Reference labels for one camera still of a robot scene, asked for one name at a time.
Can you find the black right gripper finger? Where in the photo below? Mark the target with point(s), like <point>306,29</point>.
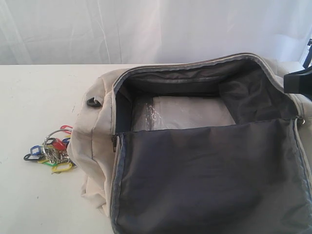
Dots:
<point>299,82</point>

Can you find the white plastic-wrapped base board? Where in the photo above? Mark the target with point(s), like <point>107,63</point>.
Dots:
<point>165,112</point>

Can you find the cream duffel bag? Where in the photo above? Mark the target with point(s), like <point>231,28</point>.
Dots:
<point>253,177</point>

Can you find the colourful key tag bunch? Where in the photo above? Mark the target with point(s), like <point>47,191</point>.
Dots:
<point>53,152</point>

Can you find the black tripod pole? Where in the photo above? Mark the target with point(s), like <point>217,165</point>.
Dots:
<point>308,58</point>

